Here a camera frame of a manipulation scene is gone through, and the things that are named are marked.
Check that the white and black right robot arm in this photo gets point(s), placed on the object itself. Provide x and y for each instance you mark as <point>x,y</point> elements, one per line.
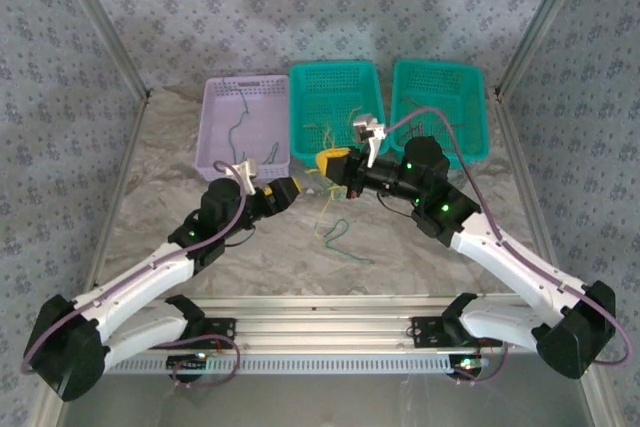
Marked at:
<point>510,262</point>

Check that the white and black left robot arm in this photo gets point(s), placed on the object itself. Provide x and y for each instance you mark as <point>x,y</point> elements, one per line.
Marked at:
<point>140,277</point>

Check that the teal plastic basket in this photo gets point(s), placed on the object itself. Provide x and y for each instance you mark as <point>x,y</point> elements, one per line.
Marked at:
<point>330,92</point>
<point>440,87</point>

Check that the pale lilac plastic basket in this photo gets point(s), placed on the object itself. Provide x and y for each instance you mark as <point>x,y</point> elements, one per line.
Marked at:
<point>220,117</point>

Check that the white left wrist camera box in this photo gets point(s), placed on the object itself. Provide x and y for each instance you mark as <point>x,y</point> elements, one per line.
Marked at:
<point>247,174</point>

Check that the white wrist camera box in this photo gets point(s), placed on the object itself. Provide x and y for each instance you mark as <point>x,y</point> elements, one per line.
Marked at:
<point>370,132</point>
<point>247,174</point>

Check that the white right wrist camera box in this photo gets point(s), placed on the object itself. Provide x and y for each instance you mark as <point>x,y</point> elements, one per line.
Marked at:
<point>370,132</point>

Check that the aluminium table side rail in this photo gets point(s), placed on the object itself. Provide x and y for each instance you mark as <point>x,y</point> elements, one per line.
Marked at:
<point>120,172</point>
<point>507,122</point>

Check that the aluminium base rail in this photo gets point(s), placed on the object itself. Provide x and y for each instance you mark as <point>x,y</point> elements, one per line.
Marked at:
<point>320,322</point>

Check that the aluminium frame post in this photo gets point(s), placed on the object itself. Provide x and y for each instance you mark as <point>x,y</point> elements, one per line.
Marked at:
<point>103,22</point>
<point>541,22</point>

